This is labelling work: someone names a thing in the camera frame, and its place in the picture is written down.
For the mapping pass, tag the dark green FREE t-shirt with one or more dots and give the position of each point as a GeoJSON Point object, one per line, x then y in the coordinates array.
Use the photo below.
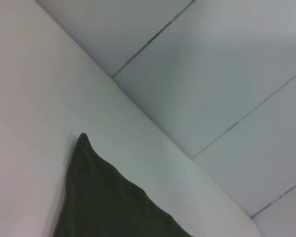
{"type": "Point", "coordinates": [101, 197]}

